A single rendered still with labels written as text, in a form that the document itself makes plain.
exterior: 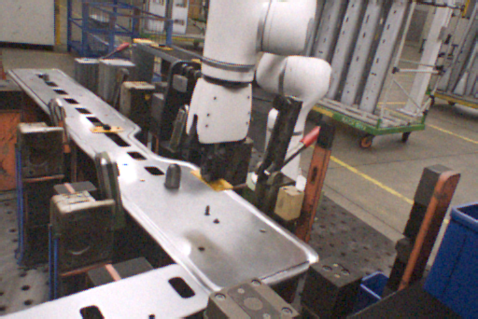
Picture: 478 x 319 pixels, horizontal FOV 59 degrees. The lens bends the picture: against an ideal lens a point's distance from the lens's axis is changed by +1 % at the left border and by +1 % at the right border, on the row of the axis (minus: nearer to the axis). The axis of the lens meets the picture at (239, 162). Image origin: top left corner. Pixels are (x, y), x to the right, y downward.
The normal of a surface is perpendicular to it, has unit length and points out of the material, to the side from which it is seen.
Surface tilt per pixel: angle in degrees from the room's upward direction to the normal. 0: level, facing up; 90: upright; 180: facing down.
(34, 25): 90
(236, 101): 91
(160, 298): 0
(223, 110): 91
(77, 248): 90
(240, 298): 0
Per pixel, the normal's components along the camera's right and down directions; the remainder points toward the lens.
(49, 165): 0.61, 0.38
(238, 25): -0.04, 0.38
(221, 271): 0.15, -0.92
